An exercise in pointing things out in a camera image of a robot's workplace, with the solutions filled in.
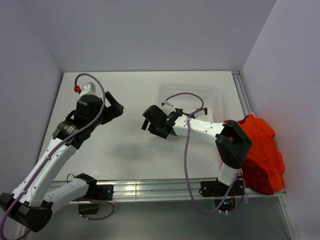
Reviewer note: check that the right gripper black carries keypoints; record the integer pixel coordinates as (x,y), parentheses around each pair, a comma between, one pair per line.
(154,130)

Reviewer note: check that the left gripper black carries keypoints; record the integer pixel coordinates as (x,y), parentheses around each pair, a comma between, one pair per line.
(114,110)

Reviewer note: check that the white plastic basket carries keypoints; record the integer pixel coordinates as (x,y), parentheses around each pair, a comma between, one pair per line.
(188,97)

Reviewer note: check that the white t shirt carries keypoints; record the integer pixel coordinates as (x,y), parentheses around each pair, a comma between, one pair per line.
(206,115)

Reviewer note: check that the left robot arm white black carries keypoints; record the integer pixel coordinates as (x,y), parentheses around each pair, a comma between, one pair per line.
(31,204)

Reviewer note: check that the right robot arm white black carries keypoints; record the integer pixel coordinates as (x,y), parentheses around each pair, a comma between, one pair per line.
(232,142)

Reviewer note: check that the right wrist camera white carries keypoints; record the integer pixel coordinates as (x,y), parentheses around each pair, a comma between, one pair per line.
(167,107)

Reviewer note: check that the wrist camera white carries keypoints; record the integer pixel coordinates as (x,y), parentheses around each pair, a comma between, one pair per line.
(87,89)
(167,107)

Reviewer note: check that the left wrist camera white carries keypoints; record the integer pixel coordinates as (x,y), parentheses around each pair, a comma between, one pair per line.
(87,89)

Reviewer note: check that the aluminium rail frame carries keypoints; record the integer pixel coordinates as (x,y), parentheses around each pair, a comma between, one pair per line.
(156,181)

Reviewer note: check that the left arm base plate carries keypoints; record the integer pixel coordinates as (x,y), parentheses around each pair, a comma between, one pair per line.
(102,192)

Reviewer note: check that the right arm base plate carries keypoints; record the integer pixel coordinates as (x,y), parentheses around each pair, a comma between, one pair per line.
(212,188)

